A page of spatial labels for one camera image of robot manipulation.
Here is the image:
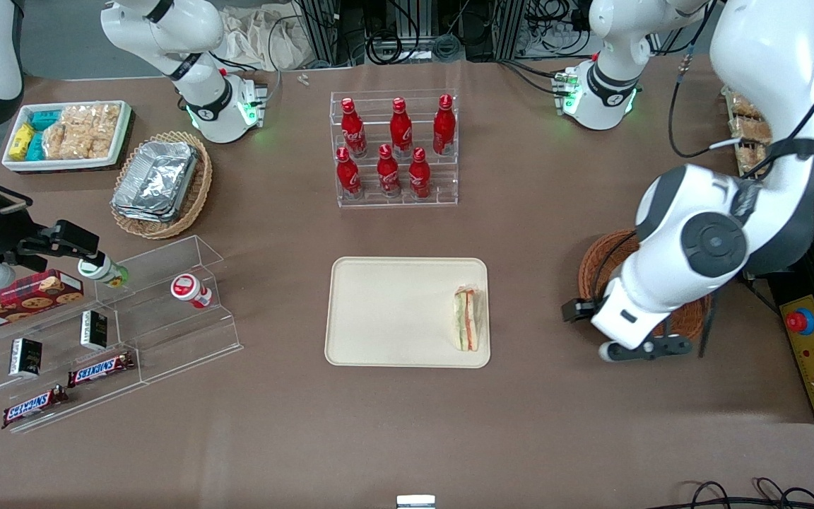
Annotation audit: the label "triangle sandwich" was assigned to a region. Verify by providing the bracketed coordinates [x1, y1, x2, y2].
[453, 283, 485, 353]

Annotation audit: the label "brown wicker basket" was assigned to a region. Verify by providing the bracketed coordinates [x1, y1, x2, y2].
[578, 230, 712, 344]

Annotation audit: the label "white snack tray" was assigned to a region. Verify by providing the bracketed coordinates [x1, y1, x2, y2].
[2, 100, 132, 172]

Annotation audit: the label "light wicker oval basket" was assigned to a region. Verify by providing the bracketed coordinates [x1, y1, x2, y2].
[110, 131, 213, 240]

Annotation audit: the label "cream plastic tray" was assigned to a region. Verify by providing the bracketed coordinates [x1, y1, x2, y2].
[324, 257, 491, 369]

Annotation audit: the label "green drink bottle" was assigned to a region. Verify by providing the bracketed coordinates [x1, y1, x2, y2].
[77, 254, 129, 289]

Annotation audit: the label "red tartan cookie box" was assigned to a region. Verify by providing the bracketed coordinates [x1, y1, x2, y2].
[0, 269, 85, 337]

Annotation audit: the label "yellow snack pack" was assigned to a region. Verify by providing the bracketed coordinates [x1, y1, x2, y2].
[9, 124, 35, 160]

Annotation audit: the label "small black box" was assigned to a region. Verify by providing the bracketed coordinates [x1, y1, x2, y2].
[9, 338, 44, 378]
[81, 310, 110, 352]

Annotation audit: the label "stacked aluminium foil trays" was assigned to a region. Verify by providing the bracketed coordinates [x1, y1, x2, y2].
[112, 140, 200, 224]

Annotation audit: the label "clear bags of rice crackers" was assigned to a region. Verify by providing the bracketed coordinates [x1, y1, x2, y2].
[42, 104, 122, 160]

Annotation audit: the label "red capped white bottle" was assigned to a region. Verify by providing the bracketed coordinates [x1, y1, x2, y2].
[170, 274, 214, 310]

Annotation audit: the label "clear acrylic step shelf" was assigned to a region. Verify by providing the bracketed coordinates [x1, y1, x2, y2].
[0, 235, 244, 434]

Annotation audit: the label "snickers chocolate bar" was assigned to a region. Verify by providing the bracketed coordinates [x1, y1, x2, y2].
[1, 385, 69, 430]
[67, 352, 136, 388]

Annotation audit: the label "clear acrylic bottle rack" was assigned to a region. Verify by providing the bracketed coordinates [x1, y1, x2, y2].
[329, 90, 459, 209]

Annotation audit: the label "clear bag of fried snacks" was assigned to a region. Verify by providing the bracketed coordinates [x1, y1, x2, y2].
[729, 94, 765, 120]
[731, 117, 774, 146]
[737, 144, 776, 177]

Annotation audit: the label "red cola bottle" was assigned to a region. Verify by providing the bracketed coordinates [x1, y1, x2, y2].
[377, 144, 403, 199]
[341, 98, 368, 158]
[433, 94, 457, 157]
[389, 98, 413, 158]
[408, 147, 432, 199]
[336, 147, 364, 199]

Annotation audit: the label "beige cloth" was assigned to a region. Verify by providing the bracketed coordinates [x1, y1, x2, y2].
[220, 6, 309, 72]

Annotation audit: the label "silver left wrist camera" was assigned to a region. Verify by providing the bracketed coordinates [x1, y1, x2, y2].
[598, 337, 695, 363]

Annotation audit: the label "black floor cables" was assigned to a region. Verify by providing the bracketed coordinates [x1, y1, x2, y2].
[665, 478, 814, 509]

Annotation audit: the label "white wire rack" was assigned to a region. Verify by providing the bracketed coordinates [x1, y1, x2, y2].
[722, 85, 814, 189]

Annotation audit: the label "aluminium frame with cables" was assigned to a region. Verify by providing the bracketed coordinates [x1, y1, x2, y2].
[297, 0, 529, 66]

